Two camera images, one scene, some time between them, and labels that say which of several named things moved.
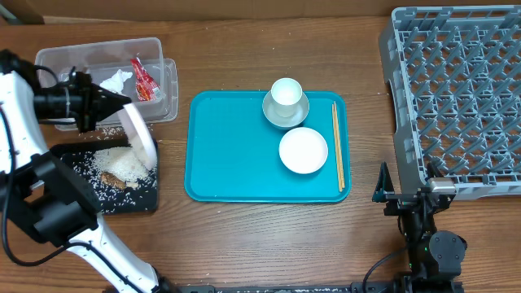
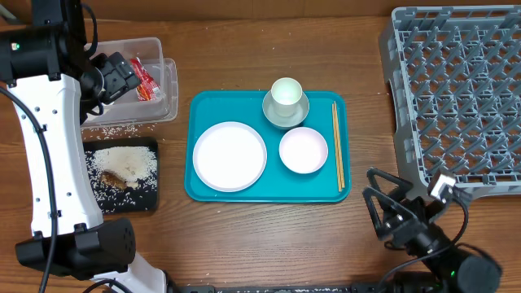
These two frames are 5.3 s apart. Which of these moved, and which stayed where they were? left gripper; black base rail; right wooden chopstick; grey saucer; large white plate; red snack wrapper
Moved: large white plate; left gripper
Stayed: black base rail; red snack wrapper; right wooden chopstick; grey saucer
